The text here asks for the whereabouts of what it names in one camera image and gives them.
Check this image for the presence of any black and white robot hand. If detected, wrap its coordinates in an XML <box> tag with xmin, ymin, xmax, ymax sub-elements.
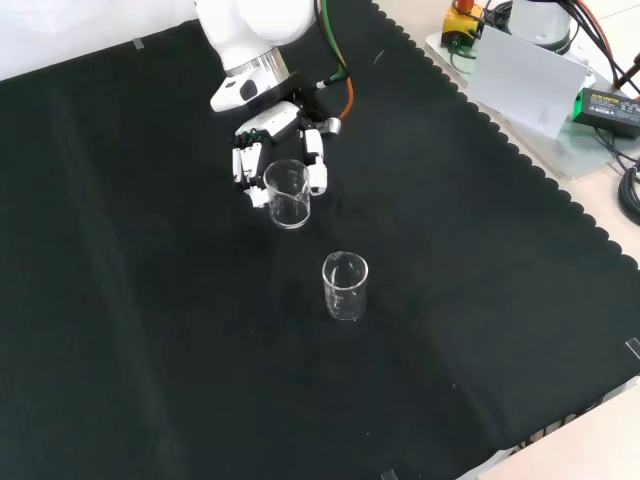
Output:
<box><xmin>230</xmin><ymin>72</ymin><xmax>330</xmax><ymax>211</ymax></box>

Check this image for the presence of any clear glass beaker with water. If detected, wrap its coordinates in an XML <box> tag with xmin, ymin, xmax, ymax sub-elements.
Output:
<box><xmin>263</xmin><ymin>158</ymin><xmax>312</xmax><ymax>230</ymax></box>

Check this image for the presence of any clear empty glass beaker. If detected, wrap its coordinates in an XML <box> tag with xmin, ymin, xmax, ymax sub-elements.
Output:
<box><xmin>321</xmin><ymin>251</ymin><xmax>370</xmax><ymax>323</ymax></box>

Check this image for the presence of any black bench cloth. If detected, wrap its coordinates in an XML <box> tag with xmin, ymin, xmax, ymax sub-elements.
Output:
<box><xmin>0</xmin><ymin>0</ymin><xmax>640</xmax><ymax>480</ymax></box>

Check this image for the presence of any yellow stop button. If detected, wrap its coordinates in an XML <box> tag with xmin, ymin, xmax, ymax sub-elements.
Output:
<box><xmin>443</xmin><ymin>0</ymin><xmax>485</xmax><ymax>49</ymax></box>

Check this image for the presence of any black power adapter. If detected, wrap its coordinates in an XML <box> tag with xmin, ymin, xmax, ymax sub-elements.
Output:
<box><xmin>571</xmin><ymin>87</ymin><xmax>640</xmax><ymax>140</ymax></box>

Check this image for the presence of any white wrist camera shell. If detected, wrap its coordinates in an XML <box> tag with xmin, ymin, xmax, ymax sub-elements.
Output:
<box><xmin>208</xmin><ymin>73</ymin><xmax>264</xmax><ymax>114</ymax></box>

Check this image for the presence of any green cable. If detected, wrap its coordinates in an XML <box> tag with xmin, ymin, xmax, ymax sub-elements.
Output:
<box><xmin>315</xmin><ymin>0</ymin><xmax>351</xmax><ymax>91</ymax></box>

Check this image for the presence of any black and orange cable bundle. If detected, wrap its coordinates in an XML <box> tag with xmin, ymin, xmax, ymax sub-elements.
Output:
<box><xmin>562</xmin><ymin>0</ymin><xmax>640</xmax><ymax>94</ymax></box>

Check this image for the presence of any black cable coil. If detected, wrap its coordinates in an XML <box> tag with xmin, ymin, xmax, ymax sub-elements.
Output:
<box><xmin>617</xmin><ymin>165</ymin><xmax>640</xmax><ymax>226</ymax></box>

